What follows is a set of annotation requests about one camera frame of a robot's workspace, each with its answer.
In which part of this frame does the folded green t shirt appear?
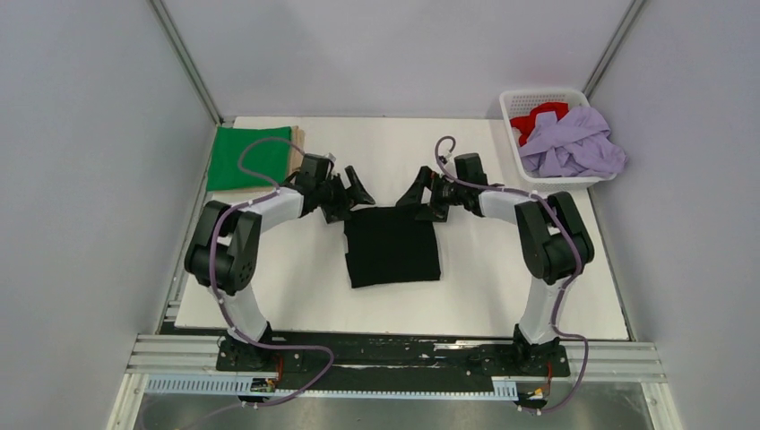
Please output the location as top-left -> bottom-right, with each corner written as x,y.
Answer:
206,127 -> 292,192

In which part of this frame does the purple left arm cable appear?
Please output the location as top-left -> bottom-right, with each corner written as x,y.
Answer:
142,137 -> 335,430

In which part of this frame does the white slotted cable duct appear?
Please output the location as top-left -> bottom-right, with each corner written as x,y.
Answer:
144,374 -> 518,401

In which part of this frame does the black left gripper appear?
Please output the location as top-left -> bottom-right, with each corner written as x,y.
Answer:
315,166 -> 374,223

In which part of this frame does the white plastic laundry basket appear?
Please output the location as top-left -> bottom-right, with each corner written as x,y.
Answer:
498,87 -> 615,193

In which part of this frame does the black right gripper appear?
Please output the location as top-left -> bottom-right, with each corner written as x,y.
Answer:
396,166 -> 467,222

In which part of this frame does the lavender t shirt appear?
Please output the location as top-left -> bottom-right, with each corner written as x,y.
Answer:
518,106 -> 627,178

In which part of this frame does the red t shirt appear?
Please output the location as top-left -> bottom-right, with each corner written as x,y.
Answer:
510,101 -> 569,147

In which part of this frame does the black t shirt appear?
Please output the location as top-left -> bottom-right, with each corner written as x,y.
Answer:
343,205 -> 442,288

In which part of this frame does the folded beige t shirt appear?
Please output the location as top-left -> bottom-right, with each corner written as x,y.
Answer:
236,126 -> 304,191

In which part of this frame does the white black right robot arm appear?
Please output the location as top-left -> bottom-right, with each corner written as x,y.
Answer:
397,153 -> 594,376

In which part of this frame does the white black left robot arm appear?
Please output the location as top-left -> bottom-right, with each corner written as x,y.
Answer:
184,154 -> 376,370

